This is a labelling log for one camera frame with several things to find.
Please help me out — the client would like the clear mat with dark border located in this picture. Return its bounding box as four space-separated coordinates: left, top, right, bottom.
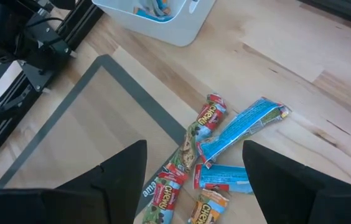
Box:
0 54 189 218

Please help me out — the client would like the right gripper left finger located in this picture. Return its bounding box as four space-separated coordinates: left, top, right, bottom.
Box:
57 139 148 224

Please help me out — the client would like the red Chewy granola bar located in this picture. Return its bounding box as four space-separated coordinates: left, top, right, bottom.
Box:
175 93 228 174
142 170 190 224

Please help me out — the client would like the white plastic bin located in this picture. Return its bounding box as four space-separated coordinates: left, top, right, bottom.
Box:
91 0 217 47

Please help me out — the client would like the blue granola bar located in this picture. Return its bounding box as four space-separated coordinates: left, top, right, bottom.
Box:
196 96 291 169
133 6 175 23
193 163 254 195
155 0 172 16

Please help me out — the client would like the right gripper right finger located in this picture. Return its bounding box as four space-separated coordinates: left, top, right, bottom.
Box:
242 139 325 224

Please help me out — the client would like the orange Chewy granola bar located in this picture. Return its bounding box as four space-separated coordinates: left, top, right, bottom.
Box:
187 188 230 224

